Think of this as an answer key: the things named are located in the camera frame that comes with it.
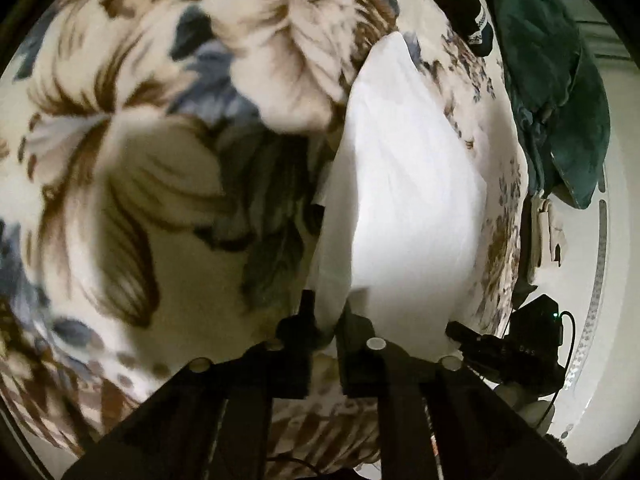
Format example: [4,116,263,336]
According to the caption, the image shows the white t-shirt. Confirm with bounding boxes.
[314,31,488,348]

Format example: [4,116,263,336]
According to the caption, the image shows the dark green plush blanket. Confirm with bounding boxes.
[490,0,612,211]

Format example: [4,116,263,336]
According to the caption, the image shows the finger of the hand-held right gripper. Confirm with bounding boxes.
[445,320,508,368]

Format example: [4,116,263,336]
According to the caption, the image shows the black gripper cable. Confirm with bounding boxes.
[537,310,577,428]

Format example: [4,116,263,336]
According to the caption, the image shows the person's right hand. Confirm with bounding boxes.
[492,382,557,433]

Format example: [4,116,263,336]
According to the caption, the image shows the black grey striped folded garment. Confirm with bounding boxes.
[440,0,497,57]

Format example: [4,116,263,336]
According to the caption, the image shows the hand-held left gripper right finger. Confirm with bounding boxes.
[334,307,583,480]

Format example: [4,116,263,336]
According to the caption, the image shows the beige and black folded garment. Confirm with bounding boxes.
[527,194,568,281]

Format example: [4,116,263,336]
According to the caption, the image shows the white bed headboard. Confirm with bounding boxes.
[520,50,637,467]

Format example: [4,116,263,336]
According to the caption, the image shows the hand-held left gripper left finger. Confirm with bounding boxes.
[62,289,318,480]

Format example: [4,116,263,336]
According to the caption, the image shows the floral bedsheet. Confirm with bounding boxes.
[0,0,532,480]

